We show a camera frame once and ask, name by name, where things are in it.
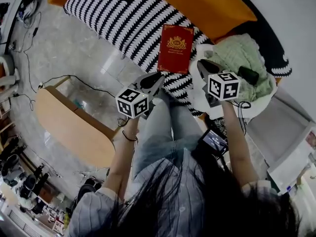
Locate white drawer cabinet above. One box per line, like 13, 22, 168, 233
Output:
246, 92, 316, 195

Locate small pink packet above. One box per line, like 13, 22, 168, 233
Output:
305, 131, 316, 150

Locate black screen device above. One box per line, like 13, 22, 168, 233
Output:
197, 129, 229, 158

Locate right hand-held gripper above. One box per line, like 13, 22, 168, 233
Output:
197, 59, 241, 108

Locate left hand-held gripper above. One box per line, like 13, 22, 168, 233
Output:
115, 71, 166, 120

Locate long black floor cable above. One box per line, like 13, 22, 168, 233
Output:
13, 11, 42, 112

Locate green knit blanket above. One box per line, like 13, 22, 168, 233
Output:
212, 33, 277, 103

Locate person's left forearm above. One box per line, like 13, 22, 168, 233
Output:
102, 117, 139, 202

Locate black cable under table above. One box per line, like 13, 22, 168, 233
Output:
38, 75, 129, 127

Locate light blue jeans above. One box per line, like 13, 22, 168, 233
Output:
132, 90, 205, 180

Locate large orange cushion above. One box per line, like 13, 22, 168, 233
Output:
151, 0, 258, 43

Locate person's right forearm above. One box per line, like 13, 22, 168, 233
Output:
220, 99, 260, 195

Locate red book gold emblem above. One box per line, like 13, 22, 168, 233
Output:
157, 23, 195, 74

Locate speckled grey knit cushion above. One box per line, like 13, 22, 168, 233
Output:
204, 115, 229, 138

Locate white framed glass door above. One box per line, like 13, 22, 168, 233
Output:
0, 0, 27, 55

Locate oval wooden coffee table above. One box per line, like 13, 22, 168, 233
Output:
34, 76, 117, 168

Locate black hair tie wristband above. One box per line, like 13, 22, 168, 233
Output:
122, 130, 138, 142

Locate white floor cable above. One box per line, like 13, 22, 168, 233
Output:
74, 168, 109, 180

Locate black remote control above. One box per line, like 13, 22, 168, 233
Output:
237, 66, 260, 85

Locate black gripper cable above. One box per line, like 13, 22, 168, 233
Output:
232, 100, 252, 136

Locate striped light blue shirt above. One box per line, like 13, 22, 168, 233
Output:
69, 148, 294, 237

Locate white round stool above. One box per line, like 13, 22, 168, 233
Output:
0, 54, 21, 103

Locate black round stool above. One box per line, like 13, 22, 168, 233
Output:
76, 178, 104, 207

